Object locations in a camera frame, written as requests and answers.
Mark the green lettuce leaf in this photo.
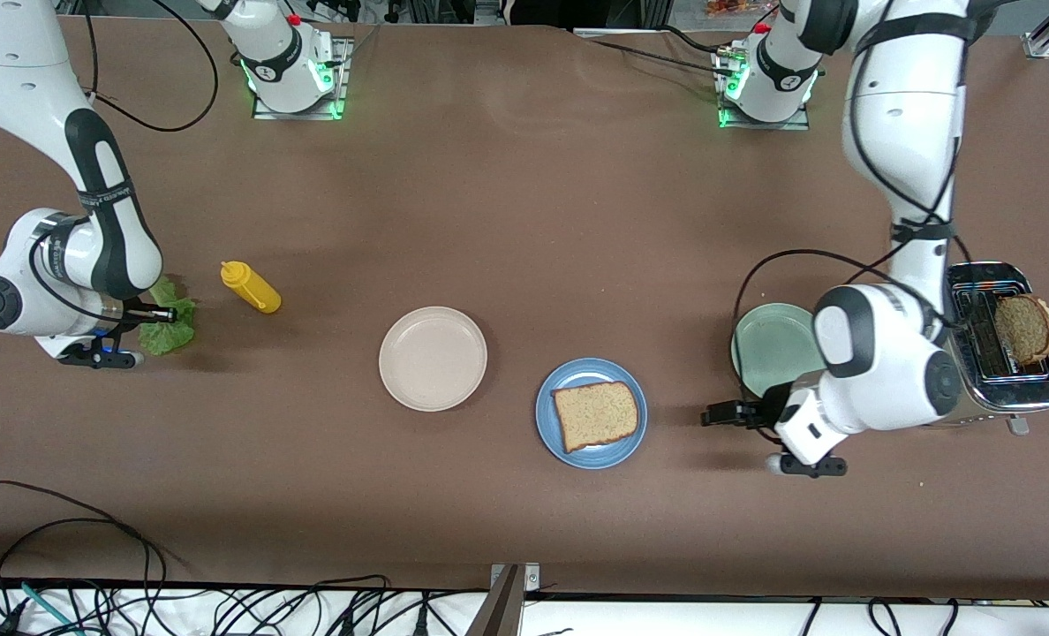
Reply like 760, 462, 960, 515
139, 278, 199, 357

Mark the yellow squeeze bottle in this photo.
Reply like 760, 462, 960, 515
220, 261, 283, 314

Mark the brown bread slice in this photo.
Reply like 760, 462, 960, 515
551, 382, 640, 454
994, 294, 1049, 366

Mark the mint green plate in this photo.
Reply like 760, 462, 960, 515
732, 303, 830, 400

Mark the blue plate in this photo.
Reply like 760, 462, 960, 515
535, 357, 649, 470

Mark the pale beige plate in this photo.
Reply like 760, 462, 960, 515
379, 307, 488, 413

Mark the silver beige toaster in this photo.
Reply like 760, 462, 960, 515
917, 261, 1049, 435

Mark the silver metal bracket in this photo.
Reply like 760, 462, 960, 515
489, 563, 541, 591

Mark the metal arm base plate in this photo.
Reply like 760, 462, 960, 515
715, 44, 812, 131
253, 37, 353, 120

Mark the grey metal post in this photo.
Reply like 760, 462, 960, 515
464, 565, 525, 636

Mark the teal cable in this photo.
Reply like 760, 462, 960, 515
0, 574, 79, 636

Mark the thin black cable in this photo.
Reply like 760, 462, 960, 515
591, 25, 737, 80

